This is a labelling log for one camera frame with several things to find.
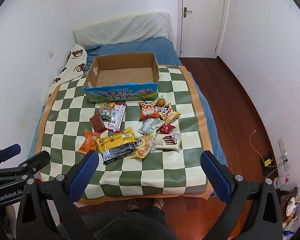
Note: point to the red white snack bar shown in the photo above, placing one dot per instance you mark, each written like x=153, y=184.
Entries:
x=116, y=118

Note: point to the white wall power strip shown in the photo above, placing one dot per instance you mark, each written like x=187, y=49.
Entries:
x=283, y=155

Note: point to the dark red snack packet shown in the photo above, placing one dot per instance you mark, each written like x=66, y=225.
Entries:
x=97, y=123

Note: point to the small red snack packet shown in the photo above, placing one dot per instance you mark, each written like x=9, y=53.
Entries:
x=166, y=129

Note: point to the white grey pillow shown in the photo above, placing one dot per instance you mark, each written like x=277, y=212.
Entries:
x=127, y=29

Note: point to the blue cardboard milk box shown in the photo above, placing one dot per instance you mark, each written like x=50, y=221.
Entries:
x=122, y=77

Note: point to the bear print pillow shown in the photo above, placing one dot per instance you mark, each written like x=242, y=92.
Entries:
x=74, y=67

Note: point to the green white checkered mat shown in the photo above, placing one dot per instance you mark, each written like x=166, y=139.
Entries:
x=155, y=157

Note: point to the metal door handle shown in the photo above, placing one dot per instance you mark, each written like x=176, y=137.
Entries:
x=186, y=11

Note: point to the yellow bread snack packet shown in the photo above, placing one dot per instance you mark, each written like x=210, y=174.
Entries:
x=144, y=146

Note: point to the yellow black snack bag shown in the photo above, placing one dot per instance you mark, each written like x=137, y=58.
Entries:
x=117, y=146

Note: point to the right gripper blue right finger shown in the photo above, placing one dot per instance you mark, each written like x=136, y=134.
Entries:
x=221, y=179

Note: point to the black yellow charger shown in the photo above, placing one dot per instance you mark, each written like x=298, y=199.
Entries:
x=267, y=164

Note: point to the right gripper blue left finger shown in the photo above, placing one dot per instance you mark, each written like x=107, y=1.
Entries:
x=66, y=189

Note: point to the blue bed sheet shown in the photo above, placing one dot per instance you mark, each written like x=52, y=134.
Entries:
x=165, y=54

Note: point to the white Franzzi cookie pack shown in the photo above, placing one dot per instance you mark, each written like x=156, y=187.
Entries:
x=167, y=142

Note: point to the white door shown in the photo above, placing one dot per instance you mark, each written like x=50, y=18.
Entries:
x=200, y=33

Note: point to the orange panda snack packet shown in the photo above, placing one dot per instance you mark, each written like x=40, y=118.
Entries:
x=148, y=109

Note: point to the grey white snack packet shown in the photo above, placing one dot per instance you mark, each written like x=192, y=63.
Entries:
x=150, y=126

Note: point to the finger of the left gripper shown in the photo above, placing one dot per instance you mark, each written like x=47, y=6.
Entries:
x=24, y=170
x=9, y=152

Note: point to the colourful candy ball bag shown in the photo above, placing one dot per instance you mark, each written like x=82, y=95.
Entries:
x=106, y=110

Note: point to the yellow panda snack packet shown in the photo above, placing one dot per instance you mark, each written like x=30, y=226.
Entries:
x=168, y=114

